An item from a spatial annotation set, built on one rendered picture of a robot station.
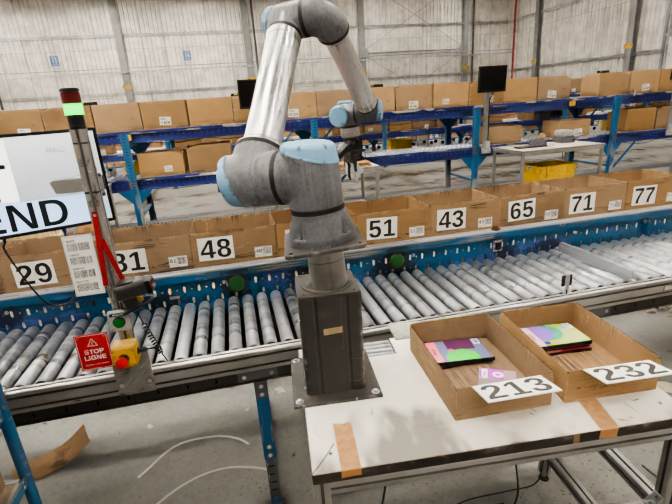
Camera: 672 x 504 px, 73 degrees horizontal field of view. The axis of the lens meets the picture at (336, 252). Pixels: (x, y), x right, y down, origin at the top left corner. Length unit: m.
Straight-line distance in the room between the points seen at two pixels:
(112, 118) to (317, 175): 5.70
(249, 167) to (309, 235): 0.24
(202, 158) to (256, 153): 5.12
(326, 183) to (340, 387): 0.60
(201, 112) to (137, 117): 0.81
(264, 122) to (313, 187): 0.28
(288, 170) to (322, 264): 0.27
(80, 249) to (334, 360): 0.85
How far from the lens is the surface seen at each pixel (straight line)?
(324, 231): 1.19
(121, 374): 1.75
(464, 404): 1.31
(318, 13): 1.62
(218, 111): 6.61
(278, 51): 1.53
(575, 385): 1.44
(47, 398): 1.85
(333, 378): 1.38
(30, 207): 1.67
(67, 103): 1.53
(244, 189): 1.26
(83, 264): 1.61
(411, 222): 2.32
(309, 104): 6.69
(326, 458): 1.22
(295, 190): 1.19
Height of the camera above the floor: 1.58
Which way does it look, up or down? 18 degrees down
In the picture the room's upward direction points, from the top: 4 degrees counter-clockwise
